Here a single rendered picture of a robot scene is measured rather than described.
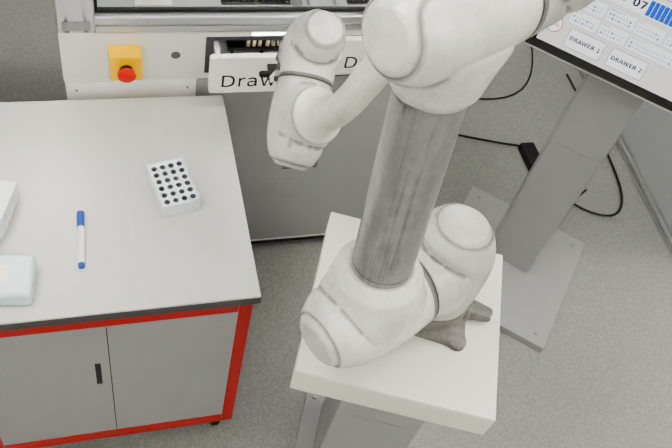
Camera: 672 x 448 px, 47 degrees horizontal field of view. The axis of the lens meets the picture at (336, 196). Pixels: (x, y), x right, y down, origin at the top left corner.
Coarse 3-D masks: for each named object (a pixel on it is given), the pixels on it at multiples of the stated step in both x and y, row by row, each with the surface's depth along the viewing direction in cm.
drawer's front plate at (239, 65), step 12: (216, 60) 177; (228, 60) 178; (240, 60) 179; (252, 60) 179; (264, 60) 180; (216, 72) 180; (228, 72) 181; (240, 72) 182; (252, 72) 182; (216, 84) 183; (228, 84) 184; (240, 84) 185; (252, 84) 186; (276, 84) 187
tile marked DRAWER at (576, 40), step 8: (576, 32) 192; (568, 40) 193; (576, 40) 192; (584, 40) 192; (592, 40) 191; (576, 48) 192; (584, 48) 192; (592, 48) 192; (600, 48) 191; (592, 56) 192; (600, 56) 191
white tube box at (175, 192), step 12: (156, 168) 171; (168, 168) 172; (180, 168) 173; (156, 180) 169; (168, 180) 171; (180, 180) 170; (192, 180) 170; (156, 192) 167; (168, 192) 168; (180, 192) 170; (192, 192) 169; (168, 204) 166; (180, 204) 166; (192, 204) 168; (168, 216) 168
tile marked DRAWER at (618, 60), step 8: (616, 48) 190; (608, 56) 191; (616, 56) 190; (624, 56) 190; (632, 56) 190; (608, 64) 191; (616, 64) 191; (624, 64) 190; (632, 64) 190; (640, 64) 189; (648, 64) 189; (624, 72) 190; (632, 72) 190; (640, 72) 189
